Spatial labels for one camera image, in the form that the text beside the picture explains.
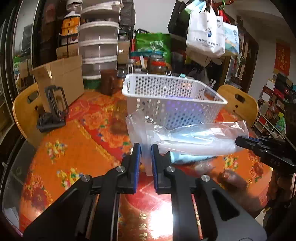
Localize red floral tablecloth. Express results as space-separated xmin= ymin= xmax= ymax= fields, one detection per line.
xmin=19 ymin=90 xmax=272 ymax=240

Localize red-lidded glass jar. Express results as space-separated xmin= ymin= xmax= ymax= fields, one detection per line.
xmin=149 ymin=59 xmax=167 ymax=75

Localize white shelf with goods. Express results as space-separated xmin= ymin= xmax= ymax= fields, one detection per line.
xmin=252 ymin=73 xmax=295 ymax=140

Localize black phone stand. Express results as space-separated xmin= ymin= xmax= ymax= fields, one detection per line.
xmin=37 ymin=85 xmax=69 ymax=133

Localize white hanging tote bag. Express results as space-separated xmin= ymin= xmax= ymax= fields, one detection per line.
xmin=186 ymin=4 xmax=225 ymax=58

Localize dark red cup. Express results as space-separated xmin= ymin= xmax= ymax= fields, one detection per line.
xmin=100 ymin=69 xmax=117 ymax=96

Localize white perforated plastic basket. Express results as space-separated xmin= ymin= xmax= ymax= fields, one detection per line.
xmin=122 ymin=74 xmax=228 ymax=130

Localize cardboard box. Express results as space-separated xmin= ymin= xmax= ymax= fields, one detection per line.
xmin=33 ymin=55 xmax=84 ymax=113

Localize light blue hanging bag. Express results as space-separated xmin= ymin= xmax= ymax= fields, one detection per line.
xmin=223 ymin=23 xmax=240 ymax=56

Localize stacked white plastic drawers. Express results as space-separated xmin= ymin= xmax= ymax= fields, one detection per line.
xmin=78 ymin=1 xmax=123 ymax=80

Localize green shopping bag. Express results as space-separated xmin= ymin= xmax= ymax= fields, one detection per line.
xmin=136 ymin=33 xmax=171 ymax=64

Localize wooden chair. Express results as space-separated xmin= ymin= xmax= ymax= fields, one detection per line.
xmin=217 ymin=84 xmax=258 ymax=127
xmin=13 ymin=83 xmax=46 ymax=149

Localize right wooden chair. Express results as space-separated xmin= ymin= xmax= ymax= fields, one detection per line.
xmin=217 ymin=84 xmax=258 ymax=127

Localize red wall banner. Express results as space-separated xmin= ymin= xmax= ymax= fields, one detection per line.
xmin=274 ymin=42 xmax=291 ymax=76

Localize left wooden chair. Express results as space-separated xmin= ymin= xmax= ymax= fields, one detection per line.
xmin=13 ymin=83 xmax=46 ymax=149

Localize blue masks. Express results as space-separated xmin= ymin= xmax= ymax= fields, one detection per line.
xmin=125 ymin=110 xmax=249 ymax=176

